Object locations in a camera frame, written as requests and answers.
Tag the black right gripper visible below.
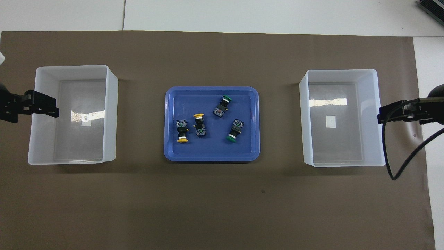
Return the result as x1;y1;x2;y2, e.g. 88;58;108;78
377;84;444;125

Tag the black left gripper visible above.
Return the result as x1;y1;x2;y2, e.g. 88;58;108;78
0;83;59;124

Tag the yellow push button switch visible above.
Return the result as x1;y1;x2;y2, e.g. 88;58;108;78
193;113;207;138
176;120;190;143

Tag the green push button switch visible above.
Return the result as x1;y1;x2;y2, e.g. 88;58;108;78
213;94;233;119
226;118;245;143

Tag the translucent white plastic box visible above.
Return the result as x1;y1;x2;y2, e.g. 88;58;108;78
28;65;119;165
299;69;386;168

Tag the grey ribbed metal device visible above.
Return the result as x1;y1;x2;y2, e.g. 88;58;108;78
417;0;444;18

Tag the blue plastic tray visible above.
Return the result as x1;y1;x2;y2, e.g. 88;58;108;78
164;86;260;162

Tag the brown table mat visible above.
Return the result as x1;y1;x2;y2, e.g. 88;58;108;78
0;31;436;250

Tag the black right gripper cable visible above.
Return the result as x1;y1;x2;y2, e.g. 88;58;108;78
382;99;444;180

